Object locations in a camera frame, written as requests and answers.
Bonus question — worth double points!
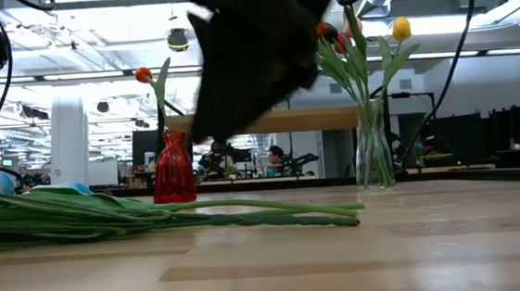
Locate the red glass vase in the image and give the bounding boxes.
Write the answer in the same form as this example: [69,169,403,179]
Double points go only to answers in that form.
[148,130,199,206]

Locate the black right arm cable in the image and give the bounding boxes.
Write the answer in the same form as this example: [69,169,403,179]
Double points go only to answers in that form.
[386,0,494,166]

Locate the black partition screen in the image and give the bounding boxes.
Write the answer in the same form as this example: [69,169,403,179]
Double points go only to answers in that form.
[426,106,520,178]

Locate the ceiling light strip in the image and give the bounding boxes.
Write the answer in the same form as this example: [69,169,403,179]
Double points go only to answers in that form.
[0,36,520,95]

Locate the person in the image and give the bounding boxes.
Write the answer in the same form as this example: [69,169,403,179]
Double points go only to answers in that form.
[264,144,288,180]
[203,139,235,179]

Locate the white blue tulip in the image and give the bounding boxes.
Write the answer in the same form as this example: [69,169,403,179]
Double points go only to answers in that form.
[28,158,367,239]

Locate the clear glass vase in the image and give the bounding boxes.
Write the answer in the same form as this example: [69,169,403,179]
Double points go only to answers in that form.
[350,98,398,193]

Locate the black monitor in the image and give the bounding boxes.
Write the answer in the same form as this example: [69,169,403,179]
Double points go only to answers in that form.
[129,128,163,169]

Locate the black ceiling device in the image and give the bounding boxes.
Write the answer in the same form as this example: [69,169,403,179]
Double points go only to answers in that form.
[165,27,191,55]

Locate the wooden shelf black legs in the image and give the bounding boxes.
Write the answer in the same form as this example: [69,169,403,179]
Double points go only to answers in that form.
[154,81,397,205]

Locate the white building column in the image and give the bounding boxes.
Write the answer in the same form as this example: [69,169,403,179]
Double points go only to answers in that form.
[44,92,93,186]

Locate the black gantry frame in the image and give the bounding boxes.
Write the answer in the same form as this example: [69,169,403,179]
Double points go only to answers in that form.
[388,89,438,125]

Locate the white bottle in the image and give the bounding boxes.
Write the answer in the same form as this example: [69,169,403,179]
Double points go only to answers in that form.
[143,151,158,174]

